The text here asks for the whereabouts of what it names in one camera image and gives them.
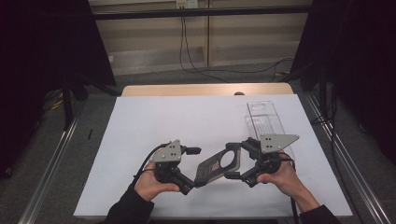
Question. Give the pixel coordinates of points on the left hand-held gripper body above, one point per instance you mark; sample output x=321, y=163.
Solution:
x=169, y=154

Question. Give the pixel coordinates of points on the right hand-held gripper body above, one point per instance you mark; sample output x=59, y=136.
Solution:
x=274, y=143

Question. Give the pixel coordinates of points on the person's right hand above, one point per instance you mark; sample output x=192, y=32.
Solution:
x=286, y=177

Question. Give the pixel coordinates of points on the person's left hand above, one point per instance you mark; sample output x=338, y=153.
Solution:
x=149, y=185

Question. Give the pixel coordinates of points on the clear plastic packaging box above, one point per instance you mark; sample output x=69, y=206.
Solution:
x=264, y=119

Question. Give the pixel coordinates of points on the white table mat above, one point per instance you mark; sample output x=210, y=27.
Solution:
x=202, y=118

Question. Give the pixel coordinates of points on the wooden table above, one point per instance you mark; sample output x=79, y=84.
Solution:
x=186, y=89

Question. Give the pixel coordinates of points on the black metal stand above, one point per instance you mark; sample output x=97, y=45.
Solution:
x=67, y=105
x=323, y=93

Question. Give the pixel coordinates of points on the small black floor object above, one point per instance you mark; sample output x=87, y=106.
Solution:
x=90, y=134

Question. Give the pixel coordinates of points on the black curtain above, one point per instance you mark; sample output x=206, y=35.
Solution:
x=37, y=62
x=358, y=62

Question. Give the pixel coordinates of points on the black horizontal bar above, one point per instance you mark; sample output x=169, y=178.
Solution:
x=199, y=12

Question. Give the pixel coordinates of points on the metal floor rail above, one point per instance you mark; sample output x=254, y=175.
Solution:
x=46, y=177
x=348, y=155

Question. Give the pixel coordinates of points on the white wall socket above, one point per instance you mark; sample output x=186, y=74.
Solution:
x=186, y=3

